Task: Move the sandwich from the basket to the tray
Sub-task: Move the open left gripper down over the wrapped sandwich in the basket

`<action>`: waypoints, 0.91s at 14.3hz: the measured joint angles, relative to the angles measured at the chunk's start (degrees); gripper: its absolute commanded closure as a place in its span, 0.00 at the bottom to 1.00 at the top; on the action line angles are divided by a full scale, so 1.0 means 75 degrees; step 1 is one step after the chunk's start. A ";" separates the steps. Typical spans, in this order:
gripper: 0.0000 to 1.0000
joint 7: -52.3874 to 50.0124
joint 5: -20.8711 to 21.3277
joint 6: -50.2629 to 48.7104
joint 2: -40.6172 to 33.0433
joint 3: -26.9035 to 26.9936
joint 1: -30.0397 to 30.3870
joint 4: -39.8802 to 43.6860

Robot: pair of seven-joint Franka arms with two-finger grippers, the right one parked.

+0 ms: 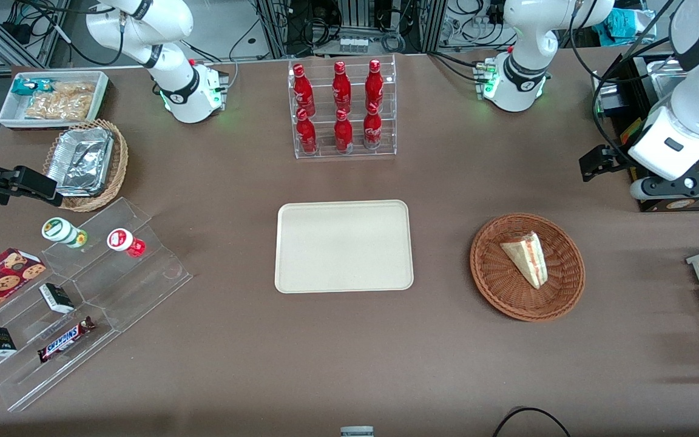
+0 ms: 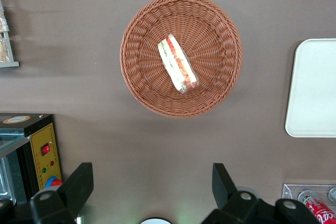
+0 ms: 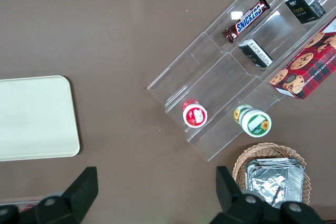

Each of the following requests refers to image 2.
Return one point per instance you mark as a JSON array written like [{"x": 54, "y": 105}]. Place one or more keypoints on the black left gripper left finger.
[{"x": 73, "y": 190}]

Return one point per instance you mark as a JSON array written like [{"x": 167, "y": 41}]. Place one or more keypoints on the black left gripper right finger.
[{"x": 231, "y": 203}]

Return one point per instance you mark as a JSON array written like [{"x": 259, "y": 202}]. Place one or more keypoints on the plastic-wrapped triangle sandwich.
[{"x": 176, "y": 64}]

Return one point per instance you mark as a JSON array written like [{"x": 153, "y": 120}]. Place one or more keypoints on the brown round wicker basket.
[{"x": 210, "y": 24}]

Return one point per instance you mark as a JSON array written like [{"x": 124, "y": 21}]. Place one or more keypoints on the tray with pastries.
[{"x": 10, "y": 64}]

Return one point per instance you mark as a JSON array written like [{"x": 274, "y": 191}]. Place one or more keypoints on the beige rectangular serving tray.
[{"x": 315, "y": 90}]

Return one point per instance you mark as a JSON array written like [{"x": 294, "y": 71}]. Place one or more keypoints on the clear acrylic bottle rack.
[{"x": 290, "y": 191}]

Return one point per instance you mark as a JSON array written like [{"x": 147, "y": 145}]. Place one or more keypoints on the black yellow food warmer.
[{"x": 42, "y": 134}]

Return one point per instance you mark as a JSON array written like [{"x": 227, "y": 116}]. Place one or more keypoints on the red cola bottle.
[{"x": 319, "y": 208}]

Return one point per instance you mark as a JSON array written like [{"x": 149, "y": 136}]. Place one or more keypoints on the clear bag of fried snacks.
[
  {"x": 3, "y": 20},
  {"x": 4, "y": 51}
]

